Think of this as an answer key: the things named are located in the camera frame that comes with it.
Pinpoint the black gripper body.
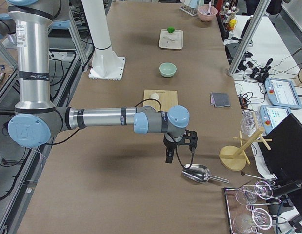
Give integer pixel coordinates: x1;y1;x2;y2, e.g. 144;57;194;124
163;133;185;149

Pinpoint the mint green bowl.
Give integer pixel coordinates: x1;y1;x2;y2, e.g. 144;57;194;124
159;62;177;78

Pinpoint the pink bowl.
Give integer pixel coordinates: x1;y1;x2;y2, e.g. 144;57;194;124
198;5;218;22

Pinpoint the metal scoop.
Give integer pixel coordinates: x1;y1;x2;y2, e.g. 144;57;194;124
182;164;230;184

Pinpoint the bamboo cutting board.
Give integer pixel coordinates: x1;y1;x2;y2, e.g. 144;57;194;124
143;89;178;111

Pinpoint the folded grey cloth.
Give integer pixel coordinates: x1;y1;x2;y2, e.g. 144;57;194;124
210;92;231;107

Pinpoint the wooden mug tree stand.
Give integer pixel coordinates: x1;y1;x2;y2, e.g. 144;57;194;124
219;127;273;171

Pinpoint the clear glass cup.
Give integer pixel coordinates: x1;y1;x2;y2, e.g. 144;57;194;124
240;111;262;135

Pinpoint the cream rabbit print tray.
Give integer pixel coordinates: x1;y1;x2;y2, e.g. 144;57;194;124
158;29;183;50

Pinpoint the lower teach pendant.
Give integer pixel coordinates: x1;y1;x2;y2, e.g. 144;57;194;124
260;105;291;134

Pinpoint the teach pendant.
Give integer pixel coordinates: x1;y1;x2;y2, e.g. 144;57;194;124
264;78;302;110
260;105;291;134

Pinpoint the green lime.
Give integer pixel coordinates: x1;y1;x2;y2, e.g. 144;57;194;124
167;27;175;33

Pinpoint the black monitor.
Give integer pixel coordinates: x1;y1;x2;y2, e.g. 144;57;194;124
258;114;302;181

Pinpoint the upper teach pendant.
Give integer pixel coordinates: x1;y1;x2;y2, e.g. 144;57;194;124
264;78;302;110

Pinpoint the wire glass rack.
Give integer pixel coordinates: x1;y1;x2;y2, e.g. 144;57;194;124
223;180;287;234

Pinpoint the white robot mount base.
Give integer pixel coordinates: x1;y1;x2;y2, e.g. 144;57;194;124
82;0;125;80

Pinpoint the aluminium frame post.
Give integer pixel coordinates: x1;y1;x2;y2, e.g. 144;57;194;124
228;0;271;76

